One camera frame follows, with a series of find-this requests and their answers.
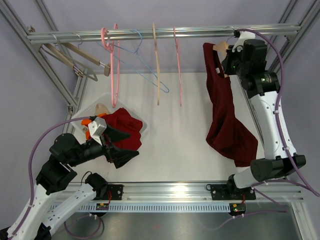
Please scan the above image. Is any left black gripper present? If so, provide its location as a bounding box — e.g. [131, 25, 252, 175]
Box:
[67, 122, 139, 168]

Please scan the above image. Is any wooden hanger with metal hook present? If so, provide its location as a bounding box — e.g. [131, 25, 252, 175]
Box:
[212, 25, 241, 79]

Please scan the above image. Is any red t shirt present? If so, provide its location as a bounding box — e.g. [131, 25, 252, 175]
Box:
[100, 108, 143, 151]

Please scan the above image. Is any beige t shirt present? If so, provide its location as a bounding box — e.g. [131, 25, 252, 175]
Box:
[81, 103, 112, 133]

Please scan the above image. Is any orange t shirt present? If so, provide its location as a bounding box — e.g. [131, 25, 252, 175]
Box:
[81, 113, 107, 140]

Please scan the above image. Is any thin pink wire hanger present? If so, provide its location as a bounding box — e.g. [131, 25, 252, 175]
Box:
[173, 26, 183, 106]

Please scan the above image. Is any dark maroon t shirt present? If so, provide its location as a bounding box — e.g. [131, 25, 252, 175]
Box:
[203, 42, 258, 167]

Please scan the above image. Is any beige round hook hanger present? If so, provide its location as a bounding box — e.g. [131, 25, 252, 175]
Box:
[152, 22, 161, 106]

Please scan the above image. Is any pink plastic hanger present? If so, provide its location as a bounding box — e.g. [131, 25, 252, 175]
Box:
[100, 27, 121, 108]

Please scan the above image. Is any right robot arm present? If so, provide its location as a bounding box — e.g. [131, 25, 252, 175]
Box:
[222, 39, 306, 199]

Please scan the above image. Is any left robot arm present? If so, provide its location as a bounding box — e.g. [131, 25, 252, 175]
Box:
[0, 122, 139, 240]

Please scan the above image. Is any empty wooden hanger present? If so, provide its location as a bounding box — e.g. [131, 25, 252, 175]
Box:
[43, 43, 98, 82]
[62, 42, 111, 77]

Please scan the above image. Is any white plastic basket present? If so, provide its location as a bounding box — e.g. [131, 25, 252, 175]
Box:
[71, 92, 148, 143]

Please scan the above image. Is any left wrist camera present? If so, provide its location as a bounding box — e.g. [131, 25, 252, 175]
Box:
[88, 117, 107, 146]

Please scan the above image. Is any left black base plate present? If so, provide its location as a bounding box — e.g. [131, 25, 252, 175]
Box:
[94, 184, 124, 201]

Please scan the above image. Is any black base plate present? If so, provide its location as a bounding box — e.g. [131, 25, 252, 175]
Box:
[94, 184, 124, 201]
[205, 183, 257, 201]

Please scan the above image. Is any aluminium hanging rail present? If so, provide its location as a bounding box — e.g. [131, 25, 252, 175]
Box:
[27, 23, 301, 45]

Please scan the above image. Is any white slotted cable duct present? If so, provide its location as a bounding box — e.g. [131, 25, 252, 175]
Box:
[49, 202, 230, 213]

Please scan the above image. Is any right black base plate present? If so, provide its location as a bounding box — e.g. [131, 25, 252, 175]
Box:
[205, 183, 257, 201]

